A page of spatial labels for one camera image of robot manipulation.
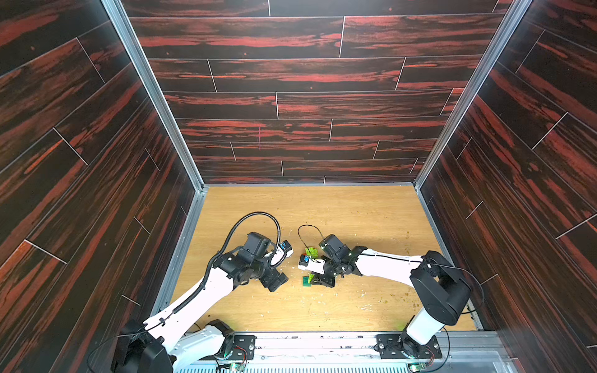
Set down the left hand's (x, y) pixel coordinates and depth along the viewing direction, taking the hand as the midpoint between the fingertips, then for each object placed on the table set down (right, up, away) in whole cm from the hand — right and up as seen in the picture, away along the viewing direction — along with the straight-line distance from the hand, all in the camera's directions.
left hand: (280, 269), depth 80 cm
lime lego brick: (+12, +4, +10) cm, 16 cm away
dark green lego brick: (+9, -6, +5) cm, 12 cm away
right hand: (+14, -4, +10) cm, 17 cm away
